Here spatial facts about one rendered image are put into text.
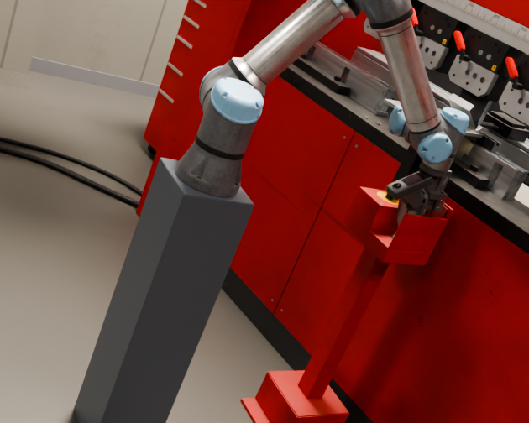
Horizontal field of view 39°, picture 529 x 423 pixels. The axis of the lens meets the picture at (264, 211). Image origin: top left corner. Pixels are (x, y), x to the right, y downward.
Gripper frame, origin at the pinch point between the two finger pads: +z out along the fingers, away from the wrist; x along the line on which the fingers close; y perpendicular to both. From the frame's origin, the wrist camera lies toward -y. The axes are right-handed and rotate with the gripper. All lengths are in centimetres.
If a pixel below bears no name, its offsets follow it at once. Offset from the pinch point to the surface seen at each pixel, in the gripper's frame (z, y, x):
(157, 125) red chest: 57, 12, 189
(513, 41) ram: -52, 31, 18
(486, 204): -12.6, 20.4, -5.8
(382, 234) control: 2.4, -3.4, 2.3
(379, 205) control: -5.1, -6.1, 5.1
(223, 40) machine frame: -13, -7, 112
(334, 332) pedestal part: 37.1, -4.6, 3.8
